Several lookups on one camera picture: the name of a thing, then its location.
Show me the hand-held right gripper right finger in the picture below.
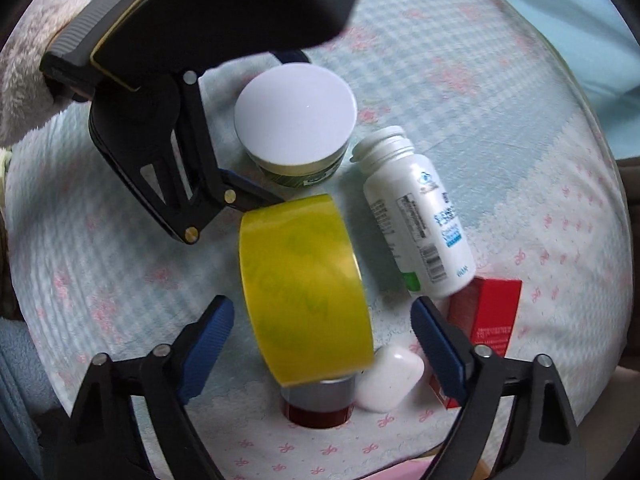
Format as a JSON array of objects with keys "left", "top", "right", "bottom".
[{"left": 410, "top": 296, "right": 586, "bottom": 480}]

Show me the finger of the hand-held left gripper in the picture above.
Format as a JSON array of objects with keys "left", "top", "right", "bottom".
[
  {"left": 137, "top": 71, "right": 283, "bottom": 246},
  {"left": 270, "top": 49, "right": 312, "bottom": 66}
]

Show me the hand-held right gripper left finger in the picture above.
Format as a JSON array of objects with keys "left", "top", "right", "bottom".
[{"left": 67, "top": 295, "right": 236, "bottom": 480}]

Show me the yellow tape roll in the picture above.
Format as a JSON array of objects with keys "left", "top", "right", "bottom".
[{"left": 239, "top": 194, "right": 376, "bottom": 386}]

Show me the person's left forearm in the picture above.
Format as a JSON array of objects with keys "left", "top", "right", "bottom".
[{"left": 0, "top": 0, "right": 101, "bottom": 147}]

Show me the white-lidded green jar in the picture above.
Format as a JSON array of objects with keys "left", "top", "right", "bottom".
[{"left": 234, "top": 62, "right": 358, "bottom": 188}]

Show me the white earbuds case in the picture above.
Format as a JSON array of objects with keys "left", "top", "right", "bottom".
[{"left": 356, "top": 346, "right": 426, "bottom": 413}]

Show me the red box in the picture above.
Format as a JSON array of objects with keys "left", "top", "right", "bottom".
[{"left": 427, "top": 276, "right": 523, "bottom": 409}]

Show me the checked blanket with pink bows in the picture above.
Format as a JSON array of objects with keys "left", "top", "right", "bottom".
[{"left": 2, "top": 0, "right": 633, "bottom": 480}]

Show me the red jar with silver lid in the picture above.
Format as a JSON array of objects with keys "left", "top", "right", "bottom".
[{"left": 280, "top": 374, "right": 357, "bottom": 429}]

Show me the pink cloth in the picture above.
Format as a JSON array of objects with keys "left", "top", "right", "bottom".
[{"left": 387, "top": 460, "right": 476, "bottom": 480}]

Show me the white pill bottle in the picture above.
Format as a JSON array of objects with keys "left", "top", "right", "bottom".
[{"left": 350, "top": 126, "right": 477, "bottom": 298}]

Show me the blue fuzzy cloth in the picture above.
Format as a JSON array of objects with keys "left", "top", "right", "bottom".
[{"left": 0, "top": 317, "right": 66, "bottom": 463}]

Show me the light blue cloth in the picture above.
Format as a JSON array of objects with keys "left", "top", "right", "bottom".
[{"left": 465, "top": 0, "right": 640, "bottom": 161}]

